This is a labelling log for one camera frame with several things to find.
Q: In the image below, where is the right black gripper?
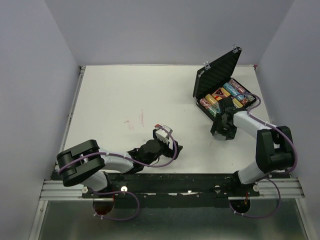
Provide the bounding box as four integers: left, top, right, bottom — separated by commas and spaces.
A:
210, 112, 238, 141

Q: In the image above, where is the clear round dealer button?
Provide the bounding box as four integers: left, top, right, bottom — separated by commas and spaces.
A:
214, 133, 226, 141

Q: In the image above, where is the red triangular dealer card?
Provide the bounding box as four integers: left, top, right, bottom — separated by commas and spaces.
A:
212, 88, 226, 101

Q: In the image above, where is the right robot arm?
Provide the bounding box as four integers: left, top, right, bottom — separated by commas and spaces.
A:
210, 97, 298, 196

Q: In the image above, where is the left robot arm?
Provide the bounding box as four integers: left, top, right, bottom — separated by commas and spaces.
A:
56, 124, 183, 198

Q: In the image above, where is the green blue chip row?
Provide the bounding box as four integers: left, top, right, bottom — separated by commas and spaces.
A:
206, 106, 220, 121

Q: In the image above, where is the red white chip row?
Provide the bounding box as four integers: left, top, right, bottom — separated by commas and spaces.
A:
199, 98, 213, 111

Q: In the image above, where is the red card deck box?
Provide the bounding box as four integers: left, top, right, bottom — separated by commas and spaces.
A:
211, 87, 231, 102

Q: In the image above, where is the gold chip row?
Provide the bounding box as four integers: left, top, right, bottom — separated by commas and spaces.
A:
205, 94, 219, 107

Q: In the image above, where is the black poker case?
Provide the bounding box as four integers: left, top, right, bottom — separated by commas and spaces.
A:
192, 45, 257, 121

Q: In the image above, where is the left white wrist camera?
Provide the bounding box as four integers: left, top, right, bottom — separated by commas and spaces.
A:
155, 124, 173, 144

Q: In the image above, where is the aluminium table edge rail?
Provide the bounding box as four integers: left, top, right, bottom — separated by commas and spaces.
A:
54, 65, 86, 172

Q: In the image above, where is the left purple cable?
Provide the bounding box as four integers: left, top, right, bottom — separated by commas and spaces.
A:
57, 124, 180, 222

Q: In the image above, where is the aluminium frame rail left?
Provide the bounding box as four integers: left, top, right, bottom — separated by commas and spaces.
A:
39, 180, 83, 201

